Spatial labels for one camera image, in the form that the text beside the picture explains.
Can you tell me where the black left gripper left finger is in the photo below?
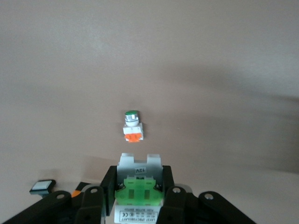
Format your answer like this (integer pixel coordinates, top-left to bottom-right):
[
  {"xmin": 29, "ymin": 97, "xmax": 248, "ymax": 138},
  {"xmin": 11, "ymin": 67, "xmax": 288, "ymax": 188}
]
[{"xmin": 0, "ymin": 165, "xmax": 117, "ymax": 224}]

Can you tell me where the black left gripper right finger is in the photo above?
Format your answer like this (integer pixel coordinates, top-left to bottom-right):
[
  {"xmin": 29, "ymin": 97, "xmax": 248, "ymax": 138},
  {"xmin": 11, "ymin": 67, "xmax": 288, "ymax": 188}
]
[{"xmin": 161, "ymin": 165, "xmax": 257, "ymax": 224}]

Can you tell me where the white push-button switch green block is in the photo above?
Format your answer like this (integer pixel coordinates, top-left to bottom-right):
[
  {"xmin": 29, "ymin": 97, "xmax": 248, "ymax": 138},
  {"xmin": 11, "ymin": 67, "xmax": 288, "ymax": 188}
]
[{"xmin": 113, "ymin": 153, "xmax": 164, "ymax": 224}]

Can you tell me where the black square push-button white cap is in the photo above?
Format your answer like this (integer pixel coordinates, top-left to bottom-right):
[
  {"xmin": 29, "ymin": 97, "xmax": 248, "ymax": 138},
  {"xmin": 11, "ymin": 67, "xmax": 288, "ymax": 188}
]
[{"xmin": 29, "ymin": 179, "xmax": 56, "ymax": 196}]

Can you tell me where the brown table cover sheet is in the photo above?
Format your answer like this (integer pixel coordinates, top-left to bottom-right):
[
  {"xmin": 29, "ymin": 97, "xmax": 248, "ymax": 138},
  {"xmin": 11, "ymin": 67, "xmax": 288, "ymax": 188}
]
[{"xmin": 0, "ymin": 0, "xmax": 299, "ymax": 224}]

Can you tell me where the orange push-button enclosure box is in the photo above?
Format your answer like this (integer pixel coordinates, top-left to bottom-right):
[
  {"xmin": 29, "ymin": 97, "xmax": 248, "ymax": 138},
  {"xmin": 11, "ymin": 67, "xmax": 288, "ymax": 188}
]
[{"xmin": 71, "ymin": 181, "xmax": 102, "ymax": 198}]

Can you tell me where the white push-button switch orange block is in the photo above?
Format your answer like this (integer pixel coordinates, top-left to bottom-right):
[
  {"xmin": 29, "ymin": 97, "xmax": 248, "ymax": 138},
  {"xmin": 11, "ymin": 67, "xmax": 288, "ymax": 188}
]
[{"xmin": 122, "ymin": 109, "xmax": 144, "ymax": 143}]

